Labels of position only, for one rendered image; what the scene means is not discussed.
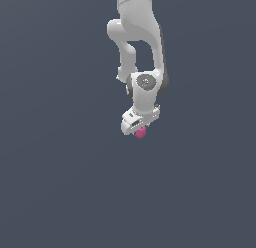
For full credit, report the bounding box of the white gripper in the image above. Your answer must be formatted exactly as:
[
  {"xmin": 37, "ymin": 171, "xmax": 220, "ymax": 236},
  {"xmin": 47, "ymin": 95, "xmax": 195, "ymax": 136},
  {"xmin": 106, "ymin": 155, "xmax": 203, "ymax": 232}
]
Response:
[{"xmin": 120, "ymin": 104, "xmax": 162, "ymax": 136}]

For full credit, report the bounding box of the small pink object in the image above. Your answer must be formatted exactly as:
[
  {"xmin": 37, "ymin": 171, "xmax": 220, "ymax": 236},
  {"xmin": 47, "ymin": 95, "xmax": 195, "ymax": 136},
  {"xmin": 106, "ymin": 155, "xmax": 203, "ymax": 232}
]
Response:
[{"xmin": 134, "ymin": 125, "xmax": 148, "ymax": 140}]

